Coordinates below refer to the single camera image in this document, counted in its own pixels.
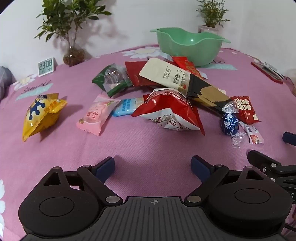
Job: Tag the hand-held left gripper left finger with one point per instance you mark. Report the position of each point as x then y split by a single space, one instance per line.
106 168

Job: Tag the light blue snack packet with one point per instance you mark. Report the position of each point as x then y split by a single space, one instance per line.
126 107

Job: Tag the pink floral tablecloth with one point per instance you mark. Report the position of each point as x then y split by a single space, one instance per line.
150 143

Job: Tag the dark red snack packet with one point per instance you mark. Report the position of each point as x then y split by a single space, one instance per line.
134 71

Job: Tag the green plastic bowl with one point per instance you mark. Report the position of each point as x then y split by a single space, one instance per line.
185 53

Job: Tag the leafy plant in glass vase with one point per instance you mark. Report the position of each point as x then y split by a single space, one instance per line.
74 56

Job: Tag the pink snack packet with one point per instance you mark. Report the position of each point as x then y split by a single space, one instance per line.
94 113

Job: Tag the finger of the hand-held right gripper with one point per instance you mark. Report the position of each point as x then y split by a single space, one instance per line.
259 158
289 138

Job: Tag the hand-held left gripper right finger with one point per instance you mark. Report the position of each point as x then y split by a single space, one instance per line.
199 168

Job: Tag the green packet with clear window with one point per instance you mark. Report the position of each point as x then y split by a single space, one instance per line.
99 77

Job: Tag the cream and black long packet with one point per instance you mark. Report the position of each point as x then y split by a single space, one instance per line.
161 74

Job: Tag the small silver object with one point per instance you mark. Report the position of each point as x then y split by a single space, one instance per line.
272 69

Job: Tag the small plant in white pot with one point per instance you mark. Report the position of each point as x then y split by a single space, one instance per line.
209 29

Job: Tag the red packet with gold print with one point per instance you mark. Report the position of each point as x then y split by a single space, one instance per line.
185 64

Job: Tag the yellow snack bag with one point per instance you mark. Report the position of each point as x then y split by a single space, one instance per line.
39 115

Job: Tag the grey cloth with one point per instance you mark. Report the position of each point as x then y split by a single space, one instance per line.
4 78

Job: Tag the red and white chip bag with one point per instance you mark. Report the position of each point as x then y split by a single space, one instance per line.
166 109

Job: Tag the small red packet white print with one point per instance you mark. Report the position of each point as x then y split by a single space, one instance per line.
246 109

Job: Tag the blue foil chocolate ball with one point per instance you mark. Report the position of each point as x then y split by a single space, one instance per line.
229 124

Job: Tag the white digital clock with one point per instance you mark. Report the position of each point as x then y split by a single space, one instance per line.
47 66

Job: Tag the small white strawberry candy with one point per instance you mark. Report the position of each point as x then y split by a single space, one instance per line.
253 136

